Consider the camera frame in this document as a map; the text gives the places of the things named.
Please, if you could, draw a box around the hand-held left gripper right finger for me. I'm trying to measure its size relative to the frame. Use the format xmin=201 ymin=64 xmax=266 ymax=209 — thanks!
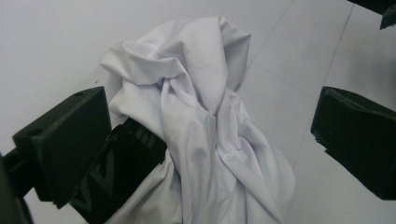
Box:
xmin=310 ymin=86 xmax=396 ymax=201

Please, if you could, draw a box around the white shirt with black print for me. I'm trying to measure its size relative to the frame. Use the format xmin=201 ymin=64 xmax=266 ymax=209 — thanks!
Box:
xmin=68 ymin=16 xmax=297 ymax=224

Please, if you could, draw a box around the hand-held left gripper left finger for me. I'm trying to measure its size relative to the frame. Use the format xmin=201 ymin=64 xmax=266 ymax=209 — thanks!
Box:
xmin=11 ymin=86 xmax=113 ymax=210

